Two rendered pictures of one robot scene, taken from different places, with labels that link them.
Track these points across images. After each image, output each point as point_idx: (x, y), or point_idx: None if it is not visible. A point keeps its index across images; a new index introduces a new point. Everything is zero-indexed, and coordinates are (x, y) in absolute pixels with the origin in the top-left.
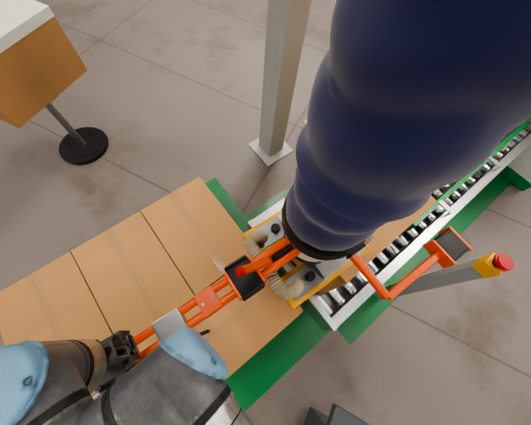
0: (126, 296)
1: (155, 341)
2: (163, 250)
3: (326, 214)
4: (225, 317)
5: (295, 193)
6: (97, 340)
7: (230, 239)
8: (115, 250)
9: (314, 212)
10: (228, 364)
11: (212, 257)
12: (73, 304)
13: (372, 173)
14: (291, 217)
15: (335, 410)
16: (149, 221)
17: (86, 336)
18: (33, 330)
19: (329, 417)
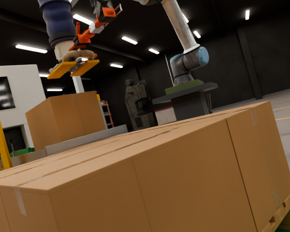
0: (93, 149)
1: (137, 134)
2: (49, 159)
3: (66, 9)
4: (118, 136)
5: (58, 13)
6: (93, 1)
7: (56, 154)
8: (28, 169)
9: (65, 10)
10: (149, 128)
11: (68, 151)
12: (95, 153)
13: None
14: (63, 25)
15: (153, 99)
16: (2, 174)
17: (135, 140)
18: (128, 149)
19: (158, 101)
